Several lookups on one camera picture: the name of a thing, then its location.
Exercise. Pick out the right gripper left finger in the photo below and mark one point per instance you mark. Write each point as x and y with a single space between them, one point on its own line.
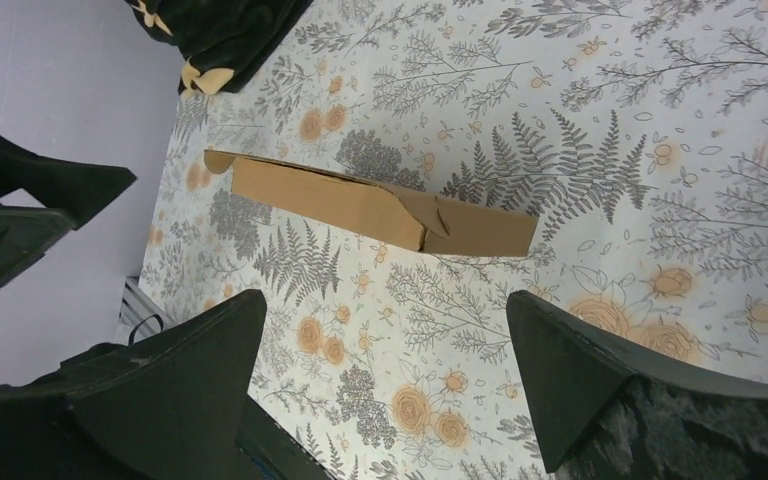
166 407

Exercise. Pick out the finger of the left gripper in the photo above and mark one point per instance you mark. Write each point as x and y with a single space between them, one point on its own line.
42 199

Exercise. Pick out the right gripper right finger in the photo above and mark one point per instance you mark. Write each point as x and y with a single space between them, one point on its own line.
604 407

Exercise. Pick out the brown cardboard box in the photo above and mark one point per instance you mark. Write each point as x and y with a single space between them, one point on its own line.
412 220

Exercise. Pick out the floral patterned table mat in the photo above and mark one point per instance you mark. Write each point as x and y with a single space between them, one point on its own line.
636 131

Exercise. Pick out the black floral plush blanket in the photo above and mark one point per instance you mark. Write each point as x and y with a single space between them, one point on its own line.
223 42

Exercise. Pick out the aluminium frame rails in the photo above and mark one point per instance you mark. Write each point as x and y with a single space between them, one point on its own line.
139 316

